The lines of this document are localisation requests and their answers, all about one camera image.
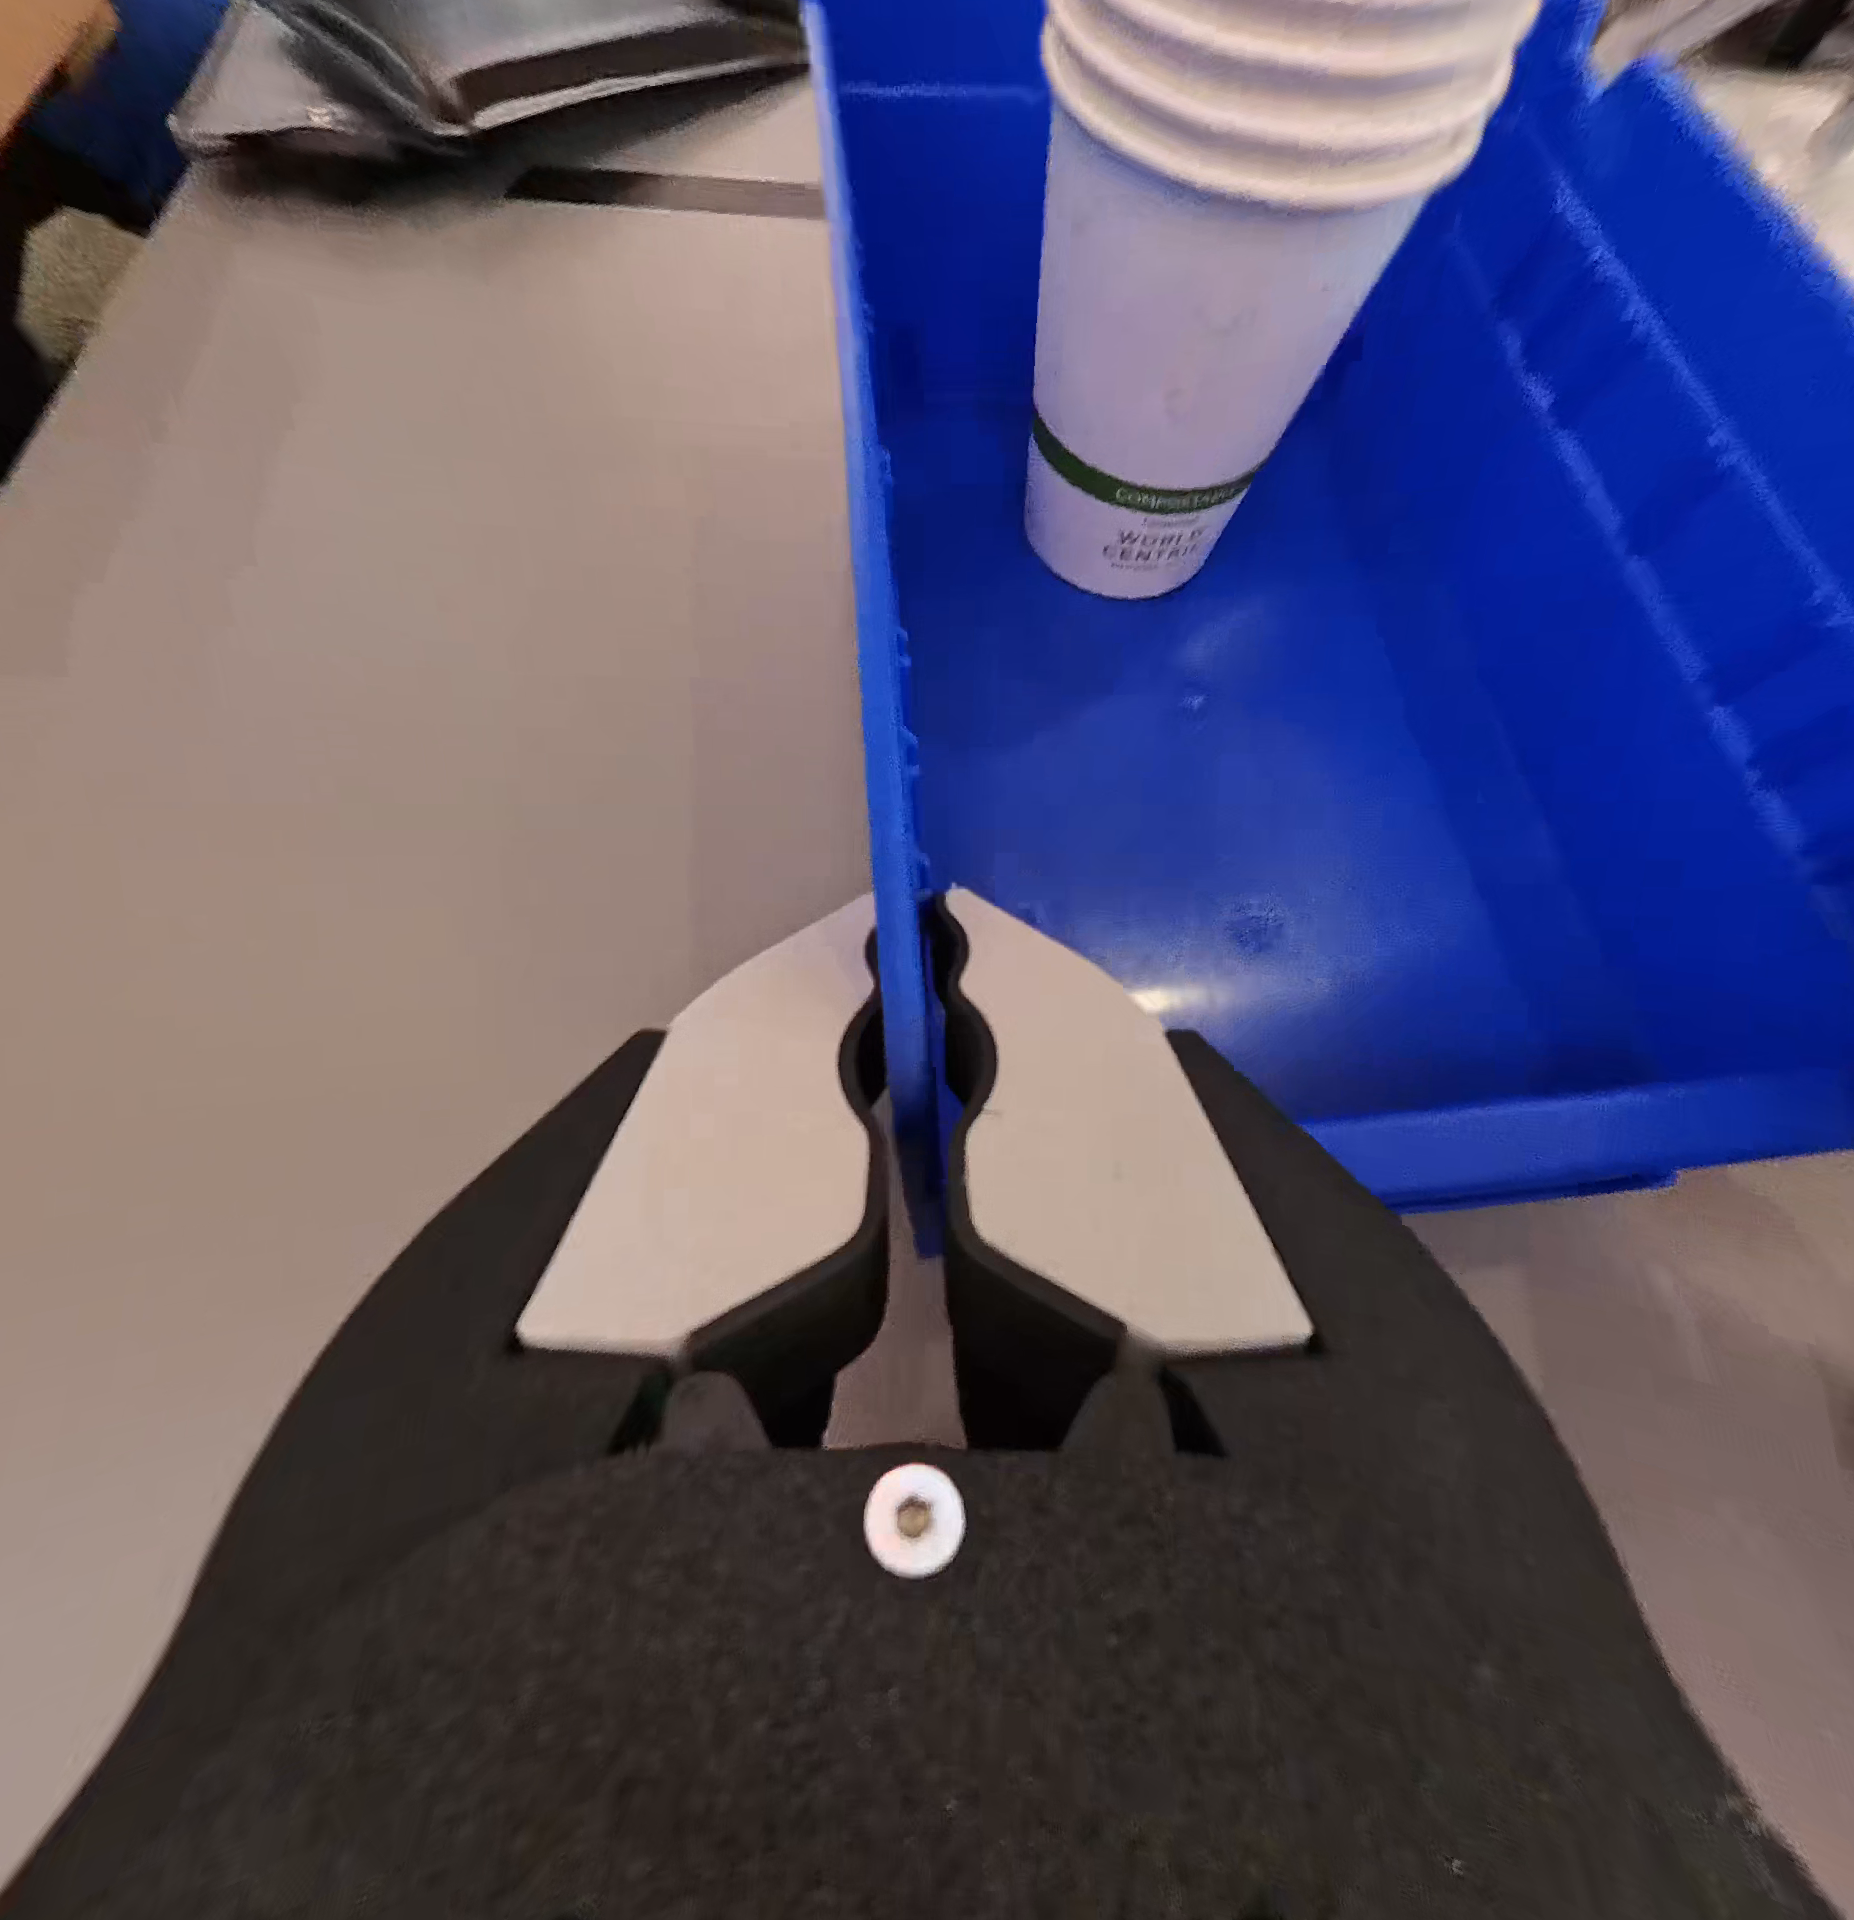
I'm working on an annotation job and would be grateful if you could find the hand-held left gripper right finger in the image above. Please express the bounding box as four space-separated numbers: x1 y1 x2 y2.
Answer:
933 883 1312 1446

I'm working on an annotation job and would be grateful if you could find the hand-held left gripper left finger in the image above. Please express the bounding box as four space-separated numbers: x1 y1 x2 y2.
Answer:
514 894 892 1446

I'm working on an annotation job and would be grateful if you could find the stack of white paper cups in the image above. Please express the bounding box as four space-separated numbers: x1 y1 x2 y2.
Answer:
1020 0 1543 604

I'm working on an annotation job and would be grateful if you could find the dark grey bag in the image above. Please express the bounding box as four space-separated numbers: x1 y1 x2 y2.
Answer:
169 0 806 164

